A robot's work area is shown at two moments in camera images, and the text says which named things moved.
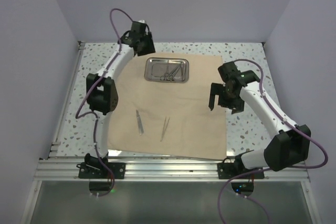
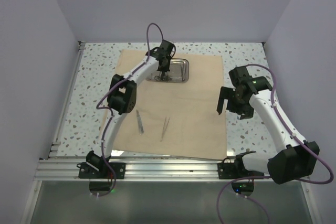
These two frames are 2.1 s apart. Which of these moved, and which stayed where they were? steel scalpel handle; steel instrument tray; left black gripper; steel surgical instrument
Moved: left black gripper
Stayed: steel scalpel handle; steel surgical instrument; steel instrument tray
